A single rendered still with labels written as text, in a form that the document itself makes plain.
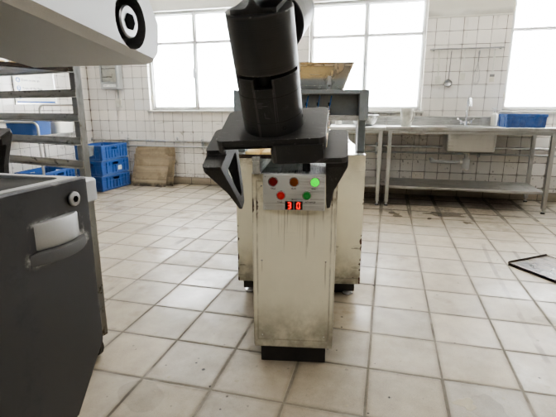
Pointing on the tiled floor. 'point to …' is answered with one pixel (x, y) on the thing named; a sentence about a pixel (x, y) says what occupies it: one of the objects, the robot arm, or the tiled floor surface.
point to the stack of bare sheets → (537, 266)
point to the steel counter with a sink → (473, 145)
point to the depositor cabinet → (355, 192)
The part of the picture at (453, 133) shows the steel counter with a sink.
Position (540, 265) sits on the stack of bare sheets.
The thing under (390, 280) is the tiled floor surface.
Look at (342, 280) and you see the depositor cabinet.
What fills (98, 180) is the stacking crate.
